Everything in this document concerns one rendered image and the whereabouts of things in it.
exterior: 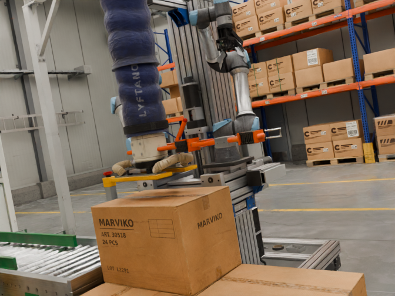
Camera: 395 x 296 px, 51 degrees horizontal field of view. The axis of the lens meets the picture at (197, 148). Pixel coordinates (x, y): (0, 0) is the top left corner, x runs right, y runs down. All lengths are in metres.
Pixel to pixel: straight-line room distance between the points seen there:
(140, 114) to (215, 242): 0.70
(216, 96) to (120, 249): 1.10
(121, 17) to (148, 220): 0.95
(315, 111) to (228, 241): 8.68
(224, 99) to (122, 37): 0.90
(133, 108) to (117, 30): 0.37
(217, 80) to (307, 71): 6.66
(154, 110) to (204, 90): 0.65
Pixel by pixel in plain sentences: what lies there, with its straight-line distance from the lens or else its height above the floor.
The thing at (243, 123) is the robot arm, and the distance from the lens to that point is 2.33.
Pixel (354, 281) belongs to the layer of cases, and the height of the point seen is 0.54.
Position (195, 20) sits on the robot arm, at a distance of 2.23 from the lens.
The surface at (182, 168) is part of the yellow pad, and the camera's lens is 2.04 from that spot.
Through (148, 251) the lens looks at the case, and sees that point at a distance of 1.99.
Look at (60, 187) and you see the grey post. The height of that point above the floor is 0.78.
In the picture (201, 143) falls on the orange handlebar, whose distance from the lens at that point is 1.85.
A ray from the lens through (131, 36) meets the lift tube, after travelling 2.05.
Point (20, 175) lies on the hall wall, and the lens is 12.21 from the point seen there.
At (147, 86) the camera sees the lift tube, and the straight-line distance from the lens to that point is 2.03.
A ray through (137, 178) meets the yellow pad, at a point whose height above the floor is 1.07.
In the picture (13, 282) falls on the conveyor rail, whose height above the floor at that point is 0.54.
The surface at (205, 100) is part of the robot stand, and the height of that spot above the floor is 1.41.
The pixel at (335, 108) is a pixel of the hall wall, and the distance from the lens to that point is 10.42.
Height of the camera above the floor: 1.26
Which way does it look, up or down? 3 degrees down
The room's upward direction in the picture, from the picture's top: 9 degrees counter-clockwise
